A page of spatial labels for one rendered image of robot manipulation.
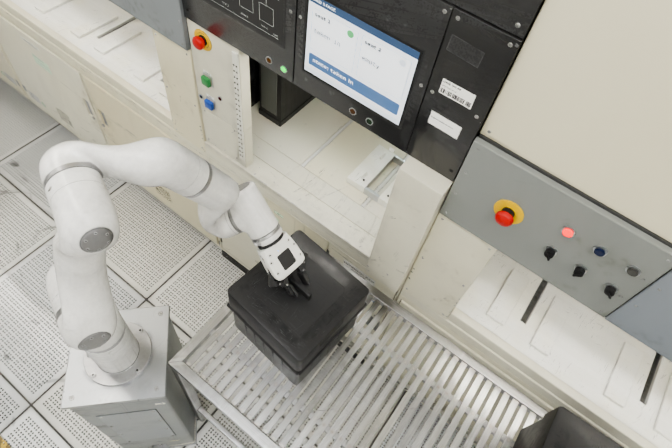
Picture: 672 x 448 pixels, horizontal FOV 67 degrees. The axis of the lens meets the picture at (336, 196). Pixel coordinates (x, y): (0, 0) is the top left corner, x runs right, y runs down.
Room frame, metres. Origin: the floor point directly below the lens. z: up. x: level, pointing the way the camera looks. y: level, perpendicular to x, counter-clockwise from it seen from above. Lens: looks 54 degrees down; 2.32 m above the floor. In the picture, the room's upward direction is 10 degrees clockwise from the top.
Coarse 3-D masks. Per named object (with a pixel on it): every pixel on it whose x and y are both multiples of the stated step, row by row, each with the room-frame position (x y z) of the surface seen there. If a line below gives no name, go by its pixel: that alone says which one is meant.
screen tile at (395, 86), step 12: (360, 48) 0.90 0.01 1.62; (372, 48) 0.89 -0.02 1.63; (384, 48) 0.88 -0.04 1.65; (384, 60) 0.87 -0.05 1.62; (396, 60) 0.86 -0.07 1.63; (408, 60) 0.85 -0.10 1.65; (360, 72) 0.90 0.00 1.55; (372, 72) 0.88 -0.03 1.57; (396, 72) 0.86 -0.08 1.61; (408, 72) 0.85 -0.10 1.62; (384, 84) 0.87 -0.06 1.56; (396, 84) 0.86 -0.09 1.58; (396, 96) 0.85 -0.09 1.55
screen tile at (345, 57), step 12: (312, 12) 0.97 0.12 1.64; (312, 24) 0.97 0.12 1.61; (324, 24) 0.95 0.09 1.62; (336, 24) 0.94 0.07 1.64; (312, 36) 0.97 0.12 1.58; (336, 36) 0.93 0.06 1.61; (312, 48) 0.96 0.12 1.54; (324, 48) 0.95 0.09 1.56; (336, 48) 0.93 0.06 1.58; (348, 48) 0.92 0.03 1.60; (336, 60) 0.93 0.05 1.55; (348, 60) 0.92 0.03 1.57
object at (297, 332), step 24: (312, 240) 0.77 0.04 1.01; (312, 264) 0.69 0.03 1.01; (336, 264) 0.70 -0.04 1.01; (240, 288) 0.58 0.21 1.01; (264, 288) 0.59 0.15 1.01; (312, 288) 0.61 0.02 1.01; (336, 288) 0.63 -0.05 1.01; (360, 288) 0.64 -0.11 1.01; (240, 312) 0.53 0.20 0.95; (264, 312) 0.52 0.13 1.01; (288, 312) 0.53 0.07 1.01; (312, 312) 0.54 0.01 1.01; (336, 312) 0.56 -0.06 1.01; (264, 336) 0.48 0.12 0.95; (288, 336) 0.47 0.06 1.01; (312, 336) 0.48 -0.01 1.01; (336, 336) 0.53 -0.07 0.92; (288, 360) 0.43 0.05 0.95; (312, 360) 0.45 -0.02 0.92
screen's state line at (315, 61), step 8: (312, 56) 0.96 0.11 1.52; (312, 64) 0.96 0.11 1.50; (320, 64) 0.95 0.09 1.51; (328, 64) 0.94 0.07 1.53; (328, 72) 0.94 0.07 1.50; (336, 72) 0.93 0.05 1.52; (344, 80) 0.92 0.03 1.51; (352, 80) 0.91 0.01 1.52; (352, 88) 0.91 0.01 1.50; (360, 88) 0.90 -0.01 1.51; (368, 88) 0.89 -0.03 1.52; (368, 96) 0.88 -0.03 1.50; (376, 96) 0.87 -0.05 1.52; (384, 96) 0.87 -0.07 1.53; (384, 104) 0.86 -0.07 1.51; (392, 104) 0.85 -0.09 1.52; (392, 112) 0.85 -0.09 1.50
